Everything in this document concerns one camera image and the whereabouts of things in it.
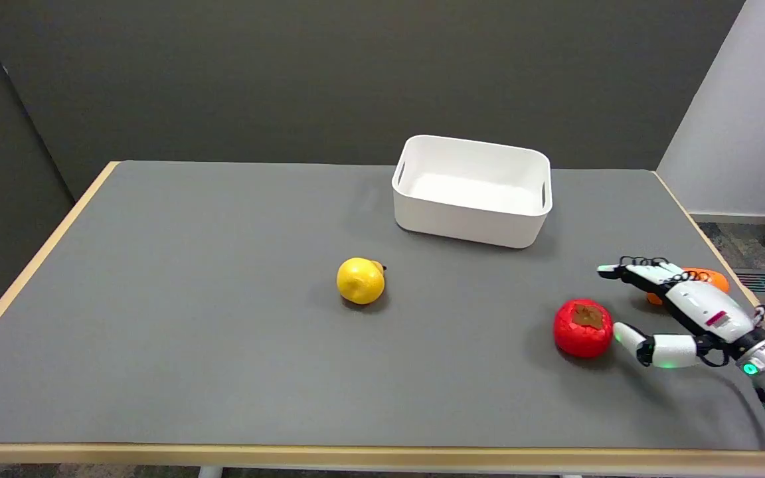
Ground orange carrot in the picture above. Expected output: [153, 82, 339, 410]
[646, 268, 730, 306]

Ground floor vent grille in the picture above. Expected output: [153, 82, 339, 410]
[734, 269, 765, 295]

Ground white plastic storage bin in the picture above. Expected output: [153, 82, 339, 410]
[391, 135, 553, 250]

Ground red persimmon fruit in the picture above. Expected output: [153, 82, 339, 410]
[552, 299, 614, 360]

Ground yellow pear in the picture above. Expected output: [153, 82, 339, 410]
[336, 257, 387, 306]

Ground grey table mat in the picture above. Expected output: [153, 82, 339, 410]
[0, 160, 765, 453]

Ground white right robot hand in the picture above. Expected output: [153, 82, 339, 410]
[597, 256, 765, 369]

